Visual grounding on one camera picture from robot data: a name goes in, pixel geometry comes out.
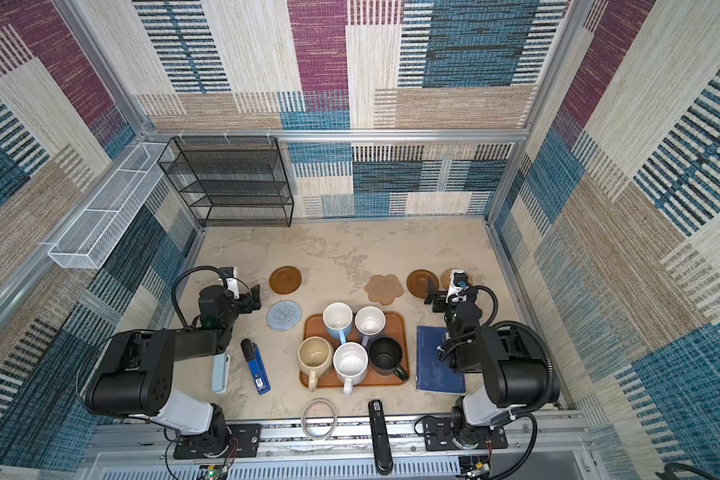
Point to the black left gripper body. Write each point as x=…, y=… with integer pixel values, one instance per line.
x=248, y=299

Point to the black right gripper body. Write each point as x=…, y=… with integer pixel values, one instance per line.
x=440, y=300

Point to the blue woven round coaster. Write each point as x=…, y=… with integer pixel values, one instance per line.
x=284, y=315

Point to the brown round wooden coaster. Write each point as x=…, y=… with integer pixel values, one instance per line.
x=421, y=282
x=285, y=280

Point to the cork flower shaped coaster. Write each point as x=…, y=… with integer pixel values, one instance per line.
x=384, y=289

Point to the purple mug white inside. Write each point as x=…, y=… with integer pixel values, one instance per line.
x=370, y=323

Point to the light blue mug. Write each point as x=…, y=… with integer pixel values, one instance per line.
x=338, y=320

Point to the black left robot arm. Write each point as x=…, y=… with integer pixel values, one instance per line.
x=134, y=378

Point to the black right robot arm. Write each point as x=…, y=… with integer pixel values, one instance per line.
x=515, y=363

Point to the blue black utility knife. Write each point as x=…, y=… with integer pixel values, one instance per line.
x=257, y=369

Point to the light blue glasses case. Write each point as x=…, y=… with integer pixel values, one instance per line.
x=220, y=372

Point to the black mug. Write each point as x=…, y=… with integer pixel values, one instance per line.
x=386, y=356

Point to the dark blue book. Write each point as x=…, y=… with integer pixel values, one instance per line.
x=432, y=375

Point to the beige mug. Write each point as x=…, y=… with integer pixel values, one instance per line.
x=315, y=359

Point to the black handheld device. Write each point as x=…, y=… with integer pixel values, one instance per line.
x=383, y=459

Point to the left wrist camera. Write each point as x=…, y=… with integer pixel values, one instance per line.
x=231, y=281

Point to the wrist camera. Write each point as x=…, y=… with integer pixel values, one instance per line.
x=231, y=281
x=458, y=282

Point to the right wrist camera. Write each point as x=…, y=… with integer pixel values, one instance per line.
x=458, y=282

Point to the black wire shelf rack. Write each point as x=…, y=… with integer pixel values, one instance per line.
x=230, y=181

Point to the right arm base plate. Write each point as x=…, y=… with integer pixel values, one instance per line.
x=437, y=435

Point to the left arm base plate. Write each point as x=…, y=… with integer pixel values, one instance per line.
x=237, y=440

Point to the white mesh wall basket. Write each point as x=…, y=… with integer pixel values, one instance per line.
x=95, y=232

